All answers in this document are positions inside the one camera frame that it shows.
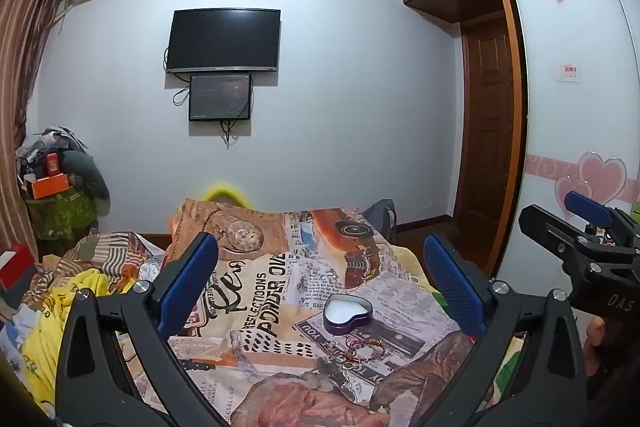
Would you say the dark green jacket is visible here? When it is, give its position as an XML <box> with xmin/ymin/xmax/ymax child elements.
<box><xmin>62</xmin><ymin>150</ymin><xmax>111</xmax><ymax>215</ymax></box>

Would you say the pink heart sticker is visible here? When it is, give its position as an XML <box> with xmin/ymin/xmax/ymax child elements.
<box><xmin>555</xmin><ymin>152</ymin><xmax>628</xmax><ymax>208</ymax></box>

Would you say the printed newspaper-pattern blanket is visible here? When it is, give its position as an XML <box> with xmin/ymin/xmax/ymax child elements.
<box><xmin>165</xmin><ymin>199</ymin><xmax>526</xmax><ymax>427</ymax></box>

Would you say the blue bag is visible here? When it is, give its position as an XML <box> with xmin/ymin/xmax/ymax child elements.
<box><xmin>361</xmin><ymin>200</ymin><xmax>398</xmax><ymax>245</ymax></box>

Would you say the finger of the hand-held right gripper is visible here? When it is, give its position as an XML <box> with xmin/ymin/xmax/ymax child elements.
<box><xmin>518</xmin><ymin>204</ymin><xmax>601</xmax><ymax>273</ymax></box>
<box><xmin>565</xmin><ymin>191</ymin><xmax>640</xmax><ymax>238</ymax></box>

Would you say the black wall television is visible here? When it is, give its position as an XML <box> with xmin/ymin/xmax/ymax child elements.
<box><xmin>166</xmin><ymin>9</ymin><xmax>282</xmax><ymax>74</ymax></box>

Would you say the brown striped curtain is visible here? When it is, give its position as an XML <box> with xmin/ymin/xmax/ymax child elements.
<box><xmin>0</xmin><ymin>0</ymin><xmax>76</xmax><ymax>268</ymax></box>

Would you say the orange box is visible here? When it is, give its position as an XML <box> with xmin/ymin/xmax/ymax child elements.
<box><xmin>26</xmin><ymin>173</ymin><xmax>71</xmax><ymax>199</ymax></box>

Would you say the striped patchwork blanket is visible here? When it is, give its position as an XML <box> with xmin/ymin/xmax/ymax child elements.
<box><xmin>42</xmin><ymin>229</ymin><xmax>166</xmax><ymax>298</ymax></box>

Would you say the yellow cloth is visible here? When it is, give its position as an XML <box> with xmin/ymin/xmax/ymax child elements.
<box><xmin>20</xmin><ymin>269</ymin><xmax>151</xmax><ymax>418</ymax></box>

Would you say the purple heart-shaped tin box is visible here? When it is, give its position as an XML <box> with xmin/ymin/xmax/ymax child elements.
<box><xmin>322</xmin><ymin>293</ymin><xmax>373</xmax><ymax>336</ymax></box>

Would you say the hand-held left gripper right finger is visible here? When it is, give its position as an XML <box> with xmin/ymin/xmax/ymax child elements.
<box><xmin>422</xmin><ymin>234</ymin><xmax>587</xmax><ymax>427</ymax></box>

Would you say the yellow ring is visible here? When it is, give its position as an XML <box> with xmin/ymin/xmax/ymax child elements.
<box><xmin>202</xmin><ymin>181</ymin><xmax>251</xmax><ymax>208</ymax></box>

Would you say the brown wooden door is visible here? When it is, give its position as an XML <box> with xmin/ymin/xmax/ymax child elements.
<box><xmin>460</xmin><ymin>14</ymin><xmax>518</xmax><ymax>228</ymax></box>

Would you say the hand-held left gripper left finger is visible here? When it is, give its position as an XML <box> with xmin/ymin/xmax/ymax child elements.
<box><xmin>54</xmin><ymin>232</ymin><xmax>231</xmax><ymax>427</ymax></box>

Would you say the red braided bracelet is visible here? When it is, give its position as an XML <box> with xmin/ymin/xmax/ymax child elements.
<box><xmin>347</xmin><ymin>339</ymin><xmax>388</xmax><ymax>360</ymax></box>

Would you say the small black monitor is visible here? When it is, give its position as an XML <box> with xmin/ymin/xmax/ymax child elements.
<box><xmin>188</xmin><ymin>73</ymin><xmax>252</xmax><ymax>122</ymax></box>

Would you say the black cable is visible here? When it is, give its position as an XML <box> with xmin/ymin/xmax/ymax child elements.
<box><xmin>162</xmin><ymin>47</ymin><xmax>192</xmax><ymax>106</ymax></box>
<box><xmin>220</xmin><ymin>119</ymin><xmax>239</xmax><ymax>150</ymax></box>

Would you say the green camouflage cloth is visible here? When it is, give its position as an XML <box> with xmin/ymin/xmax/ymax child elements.
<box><xmin>27</xmin><ymin>189</ymin><xmax>98</xmax><ymax>240</ymax></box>

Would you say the white sliding wardrobe door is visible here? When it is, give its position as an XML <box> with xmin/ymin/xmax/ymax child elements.
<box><xmin>502</xmin><ymin>0</ymin><xmax>640</xmax><ymax>288</ymax></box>

